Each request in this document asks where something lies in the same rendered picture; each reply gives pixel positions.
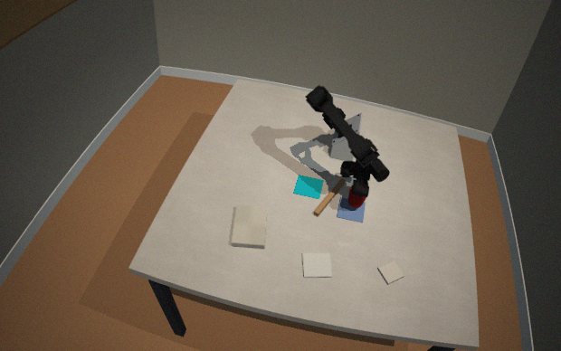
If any tan wooden bar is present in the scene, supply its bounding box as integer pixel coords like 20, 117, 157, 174
314, 178, 346, 217

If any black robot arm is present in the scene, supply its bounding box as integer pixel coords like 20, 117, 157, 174
305, 85, 390, 182

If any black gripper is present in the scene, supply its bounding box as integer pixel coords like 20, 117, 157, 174
352, 162, 371, 197

